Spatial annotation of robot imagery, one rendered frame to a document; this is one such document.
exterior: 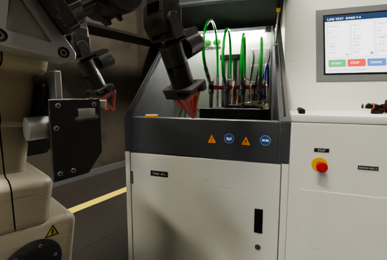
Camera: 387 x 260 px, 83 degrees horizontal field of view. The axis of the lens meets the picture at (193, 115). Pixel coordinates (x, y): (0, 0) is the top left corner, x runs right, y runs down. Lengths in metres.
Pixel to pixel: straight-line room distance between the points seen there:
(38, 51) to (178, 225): 0.90
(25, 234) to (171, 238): 0.70
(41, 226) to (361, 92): 1.18
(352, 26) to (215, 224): 1.06
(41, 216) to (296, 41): 1.14
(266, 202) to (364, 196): 0.33
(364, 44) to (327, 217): 0.75
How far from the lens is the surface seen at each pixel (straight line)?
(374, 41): 1.27
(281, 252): 1.07
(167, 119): 0.94
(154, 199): 1.08
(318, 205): 0.99
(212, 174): 0.94
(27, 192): 0.53
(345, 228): 1.04
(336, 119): 0.91
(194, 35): 0.59
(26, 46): 0.37
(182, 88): 0.54
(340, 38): 1.24
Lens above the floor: 1.06
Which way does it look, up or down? 6 degrees down
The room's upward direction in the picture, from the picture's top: straight up
